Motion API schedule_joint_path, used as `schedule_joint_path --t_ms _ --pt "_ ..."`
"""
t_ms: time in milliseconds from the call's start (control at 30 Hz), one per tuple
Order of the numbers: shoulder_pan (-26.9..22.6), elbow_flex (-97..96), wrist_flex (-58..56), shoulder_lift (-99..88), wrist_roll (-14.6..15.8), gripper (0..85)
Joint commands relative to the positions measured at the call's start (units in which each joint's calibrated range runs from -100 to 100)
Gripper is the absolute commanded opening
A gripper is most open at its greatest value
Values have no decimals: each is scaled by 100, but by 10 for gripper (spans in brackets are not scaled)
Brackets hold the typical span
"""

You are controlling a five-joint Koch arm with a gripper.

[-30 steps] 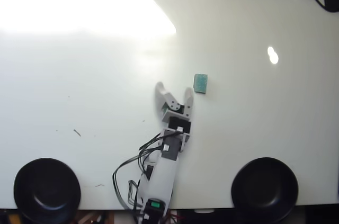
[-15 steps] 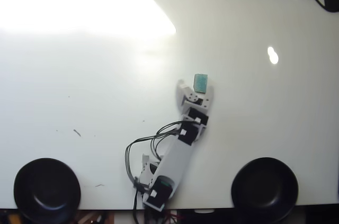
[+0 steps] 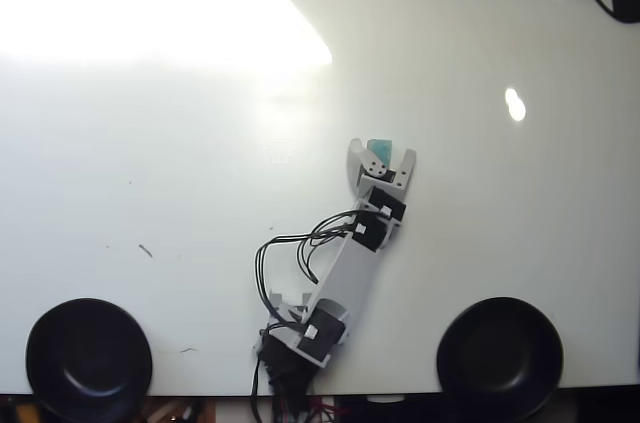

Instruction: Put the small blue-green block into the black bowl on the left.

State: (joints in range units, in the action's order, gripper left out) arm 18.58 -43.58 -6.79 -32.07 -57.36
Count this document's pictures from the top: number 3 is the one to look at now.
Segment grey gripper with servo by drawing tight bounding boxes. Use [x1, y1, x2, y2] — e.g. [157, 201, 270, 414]
[347, 138, 419, 225]

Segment blue foam cube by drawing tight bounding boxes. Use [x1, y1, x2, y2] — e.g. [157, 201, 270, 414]
[367, 138, 394, 168]

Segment black round bowl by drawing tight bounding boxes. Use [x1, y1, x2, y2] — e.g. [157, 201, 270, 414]
[435, 296, 565, 422]
[25, 297, 154, 423]

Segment black servo cable loop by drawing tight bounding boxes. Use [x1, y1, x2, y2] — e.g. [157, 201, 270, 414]
[253, 209, 374, 318]

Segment black cable bundle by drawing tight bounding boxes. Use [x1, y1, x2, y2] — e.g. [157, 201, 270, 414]
[249, 325, 314, 423]

